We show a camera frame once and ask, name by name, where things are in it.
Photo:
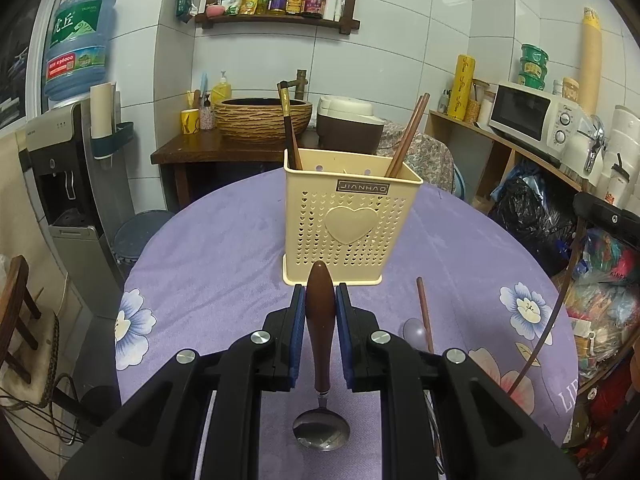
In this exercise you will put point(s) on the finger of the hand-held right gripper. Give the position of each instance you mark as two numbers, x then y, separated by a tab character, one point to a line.
607	217

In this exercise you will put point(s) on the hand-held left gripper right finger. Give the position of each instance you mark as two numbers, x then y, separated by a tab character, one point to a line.
345	335

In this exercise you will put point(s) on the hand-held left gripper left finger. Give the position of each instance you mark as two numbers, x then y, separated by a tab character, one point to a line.
297	335

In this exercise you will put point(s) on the cream plastic utensil holder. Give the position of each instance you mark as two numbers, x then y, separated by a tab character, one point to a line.
350	240

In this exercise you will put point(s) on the dark chopstick with gold end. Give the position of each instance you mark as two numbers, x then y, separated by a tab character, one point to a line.
286	115

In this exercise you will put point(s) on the white tumbler with red label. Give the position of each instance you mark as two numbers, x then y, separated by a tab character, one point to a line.
617	185

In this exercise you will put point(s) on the colourful plastic bag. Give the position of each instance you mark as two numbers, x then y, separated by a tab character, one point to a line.
610	255

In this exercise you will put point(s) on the plain metal spoon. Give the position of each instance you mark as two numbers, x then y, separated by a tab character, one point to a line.
414	332

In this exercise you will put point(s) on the white electric kettle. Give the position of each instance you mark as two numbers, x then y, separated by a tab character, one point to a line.
580	152

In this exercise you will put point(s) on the black plastic bag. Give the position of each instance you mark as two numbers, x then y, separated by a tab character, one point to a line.
530	210

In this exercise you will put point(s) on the clear plastic bag of goods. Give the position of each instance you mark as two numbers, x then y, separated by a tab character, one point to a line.
605	320

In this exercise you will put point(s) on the purple floral tablecloth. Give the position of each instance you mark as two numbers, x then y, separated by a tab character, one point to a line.
225	260

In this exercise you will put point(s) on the small yellow jar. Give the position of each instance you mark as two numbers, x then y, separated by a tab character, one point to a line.
570	90

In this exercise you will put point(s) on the white microwave oven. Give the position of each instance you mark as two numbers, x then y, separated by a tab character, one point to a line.
525	110

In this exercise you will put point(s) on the blue plastic basin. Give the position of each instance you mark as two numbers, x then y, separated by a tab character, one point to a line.
459	182

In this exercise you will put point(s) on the stack of yellow paper cups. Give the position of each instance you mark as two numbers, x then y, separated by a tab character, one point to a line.
590	60

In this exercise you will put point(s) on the clear jar with yellow contents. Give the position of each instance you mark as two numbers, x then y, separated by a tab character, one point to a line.
472	107

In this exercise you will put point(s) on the wooden shelf unit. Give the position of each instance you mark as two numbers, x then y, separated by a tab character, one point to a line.
450	135

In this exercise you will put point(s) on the dark round stool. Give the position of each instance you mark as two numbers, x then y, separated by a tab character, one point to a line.
142	232

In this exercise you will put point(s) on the floral cloth cover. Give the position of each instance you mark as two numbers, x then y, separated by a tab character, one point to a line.
430	155

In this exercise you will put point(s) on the yellow cylinder tube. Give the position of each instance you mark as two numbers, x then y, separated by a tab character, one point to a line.
461	87

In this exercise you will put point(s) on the dark wooden side table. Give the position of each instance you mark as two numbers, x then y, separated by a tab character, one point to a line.
210	152

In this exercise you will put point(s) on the white and brown rice cooker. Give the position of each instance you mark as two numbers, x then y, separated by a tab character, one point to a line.
350	125

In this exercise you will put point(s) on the woven brown wash basin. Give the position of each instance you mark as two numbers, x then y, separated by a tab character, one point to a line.
260	122

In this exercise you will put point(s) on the floral pump bottle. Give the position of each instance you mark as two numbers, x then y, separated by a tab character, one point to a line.
207	117

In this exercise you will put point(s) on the yellow mug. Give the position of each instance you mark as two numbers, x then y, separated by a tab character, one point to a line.
190	122

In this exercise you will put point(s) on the bamboo faucet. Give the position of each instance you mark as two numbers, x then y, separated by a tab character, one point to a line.
300	85

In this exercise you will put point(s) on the yellow soap pump bottle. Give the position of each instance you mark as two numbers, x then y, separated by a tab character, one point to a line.
221	95

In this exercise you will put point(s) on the blue toothbrush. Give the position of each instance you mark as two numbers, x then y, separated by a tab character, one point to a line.
203	87

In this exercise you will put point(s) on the grey water dispenser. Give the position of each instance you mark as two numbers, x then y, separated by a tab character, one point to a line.
65	190

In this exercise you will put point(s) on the wooden chair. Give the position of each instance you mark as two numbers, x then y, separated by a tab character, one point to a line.
17	280

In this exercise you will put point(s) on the white paper cup tube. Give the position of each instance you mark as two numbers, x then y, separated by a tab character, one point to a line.
102	110

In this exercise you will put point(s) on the slim white tube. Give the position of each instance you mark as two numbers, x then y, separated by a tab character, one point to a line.
340	7

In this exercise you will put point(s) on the white bottle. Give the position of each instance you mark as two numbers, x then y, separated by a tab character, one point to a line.
330	5

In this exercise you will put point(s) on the pink bowl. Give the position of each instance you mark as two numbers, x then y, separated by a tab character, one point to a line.
216	10

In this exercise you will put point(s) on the green and white packet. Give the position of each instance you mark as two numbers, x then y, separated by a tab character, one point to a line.
235	2

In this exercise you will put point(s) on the blue water jug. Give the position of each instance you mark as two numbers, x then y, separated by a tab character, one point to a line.
80	45

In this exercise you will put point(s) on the window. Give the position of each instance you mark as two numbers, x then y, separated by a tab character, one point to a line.
12	75

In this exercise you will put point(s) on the teal wall holder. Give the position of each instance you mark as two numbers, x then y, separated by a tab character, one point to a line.
117	140

